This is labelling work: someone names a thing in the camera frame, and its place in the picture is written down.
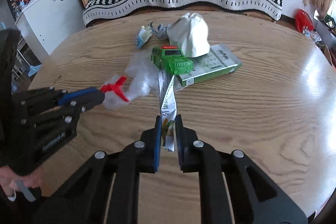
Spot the green toy car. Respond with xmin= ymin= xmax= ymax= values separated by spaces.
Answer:
xmin=151 ymin=46 xmax=194 ymax=75

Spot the person's left hand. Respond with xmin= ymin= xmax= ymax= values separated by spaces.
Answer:
xmin=0 ymin=166 xmax=45 ymax=202

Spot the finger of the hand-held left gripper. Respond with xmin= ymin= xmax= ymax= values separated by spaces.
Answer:
xmin=56 ymin=88 xmax=101 ymax=107
xmin=62 ymin=94 xmax=106 ymax=119

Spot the red plastic bag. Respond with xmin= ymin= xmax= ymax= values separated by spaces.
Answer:
xmin=295 ymin=9 xmax=315 ymax=32

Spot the blue broom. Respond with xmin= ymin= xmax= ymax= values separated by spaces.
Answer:
xmin=26 ymin=64 xmax=42 ymax=78

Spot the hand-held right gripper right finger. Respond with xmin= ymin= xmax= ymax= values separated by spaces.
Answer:
xmin=175 ymin=114 xmax=307 ymax=224

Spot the crumpled blue printed paper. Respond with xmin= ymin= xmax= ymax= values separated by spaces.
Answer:
xmin=154 ymin=25 xmax=172 ymax=39

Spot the blue white wrapper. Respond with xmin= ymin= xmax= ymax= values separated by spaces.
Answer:
xmin=136 ymin=25 xmax=154 ymax=49

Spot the clear plastic bag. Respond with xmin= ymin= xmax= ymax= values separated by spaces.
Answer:
xmin=104 ymin=52 xmax=164 ymax=111

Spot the red plastic propeller toy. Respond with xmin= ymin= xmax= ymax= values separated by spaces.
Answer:
xmin=100 ymin=76 xmax=131 ymax=103

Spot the white cabinet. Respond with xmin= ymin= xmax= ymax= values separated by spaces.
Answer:
xmin=14 ymin=0 xmax=87 ymax=56

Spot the green white carton box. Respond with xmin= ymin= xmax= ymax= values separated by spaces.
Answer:
xmin=175 ymin=44 xmax=243 ymax=88

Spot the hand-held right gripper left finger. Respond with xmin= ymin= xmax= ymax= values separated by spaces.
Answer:
xmin=39 ymin=116 xmax=162 ymax=224

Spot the white crumpled paper bag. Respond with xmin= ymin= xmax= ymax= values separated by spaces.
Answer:
xmin=167 ymin=13 xmax=210 ymax=58

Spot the white printed wrapper strip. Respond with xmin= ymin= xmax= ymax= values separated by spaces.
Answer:
xmin=157 ymin=69 xmax=177 ymax=153

